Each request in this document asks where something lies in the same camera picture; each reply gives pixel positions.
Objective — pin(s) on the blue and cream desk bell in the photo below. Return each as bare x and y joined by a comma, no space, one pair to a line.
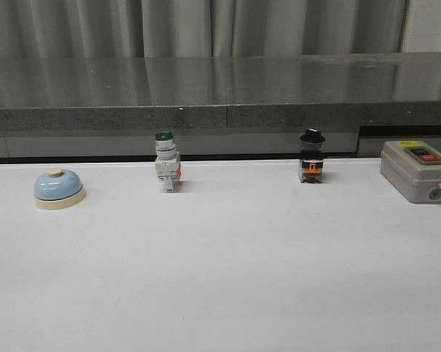
57,189

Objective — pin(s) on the grey stone counter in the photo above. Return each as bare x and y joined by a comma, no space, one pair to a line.
244,107

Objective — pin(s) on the grey curtain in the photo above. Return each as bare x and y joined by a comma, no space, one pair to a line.
92,29

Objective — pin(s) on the green pushbutton switch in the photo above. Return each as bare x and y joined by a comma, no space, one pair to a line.
167,163

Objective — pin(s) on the black rotary selector switch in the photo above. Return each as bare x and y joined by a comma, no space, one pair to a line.
311,160

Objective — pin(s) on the grey on off switch box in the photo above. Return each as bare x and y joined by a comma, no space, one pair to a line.
414,169

